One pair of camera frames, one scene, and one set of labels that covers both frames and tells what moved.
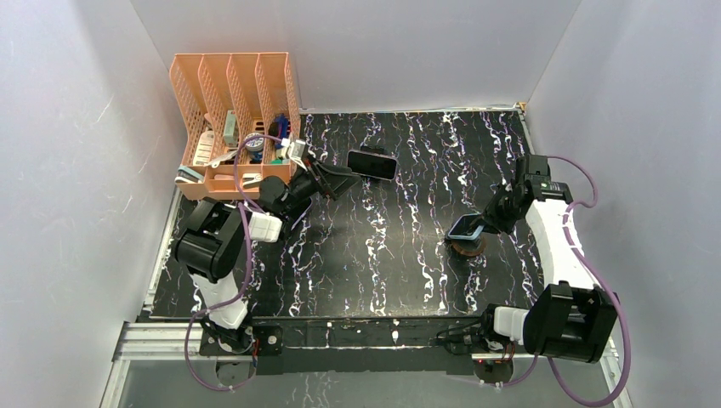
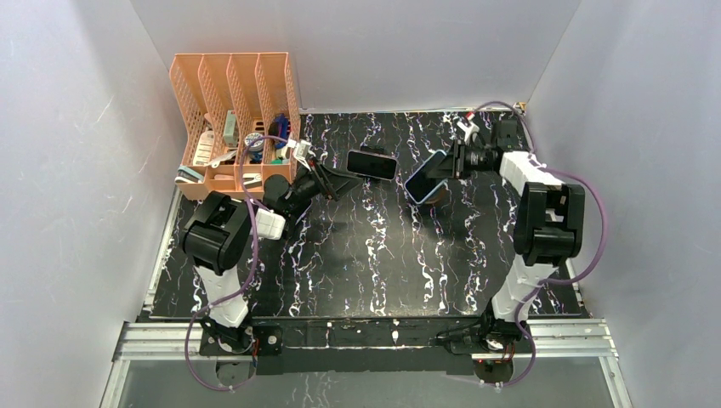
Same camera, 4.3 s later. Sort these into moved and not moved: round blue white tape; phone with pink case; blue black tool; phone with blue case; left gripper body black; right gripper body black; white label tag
Moved: phone with blue case; right gripper body black
Not moved: white label tag; blue black tool; phone with pink case; round blue white tape; left gripper body black
